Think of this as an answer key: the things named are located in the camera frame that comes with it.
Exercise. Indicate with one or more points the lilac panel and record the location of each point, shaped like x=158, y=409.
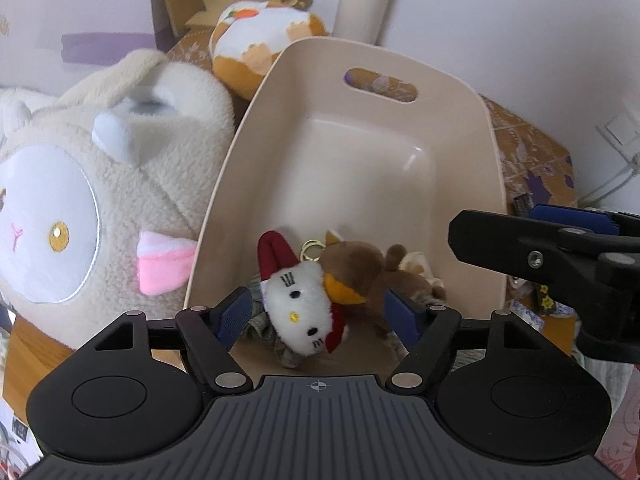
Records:
x=100, y=47

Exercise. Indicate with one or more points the dark star-printed packet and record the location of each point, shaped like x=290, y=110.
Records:
x=552, y=302

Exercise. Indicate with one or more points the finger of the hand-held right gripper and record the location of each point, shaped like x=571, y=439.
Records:
x=570, y=217
x=500, y=240

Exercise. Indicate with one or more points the brown plush toy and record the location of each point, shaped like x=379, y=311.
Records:
x=357, y=265

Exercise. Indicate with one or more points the white and blue packet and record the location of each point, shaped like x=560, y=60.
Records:
x=527, y=317

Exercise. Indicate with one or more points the clear plastic packet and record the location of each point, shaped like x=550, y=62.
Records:
x=517, y=285

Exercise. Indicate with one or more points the white printed bedding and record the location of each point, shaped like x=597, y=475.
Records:
x=12, y=410

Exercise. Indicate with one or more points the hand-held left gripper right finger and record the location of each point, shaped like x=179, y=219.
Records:
x=402, y=317

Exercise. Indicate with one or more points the orange and white plush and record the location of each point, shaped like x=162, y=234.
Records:
x=260, y=35

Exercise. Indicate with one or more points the large cream sheep plush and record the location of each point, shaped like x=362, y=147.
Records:
x=100, y=185

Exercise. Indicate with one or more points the beige plastic basket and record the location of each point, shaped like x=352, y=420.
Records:
x=360, y=170

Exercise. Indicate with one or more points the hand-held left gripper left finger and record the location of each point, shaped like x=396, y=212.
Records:
x=232, y=317

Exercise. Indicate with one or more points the white thermos bottle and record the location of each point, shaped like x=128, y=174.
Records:
x=360, y=5

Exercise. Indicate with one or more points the small dark packet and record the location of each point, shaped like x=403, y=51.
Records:
x=522, y=204

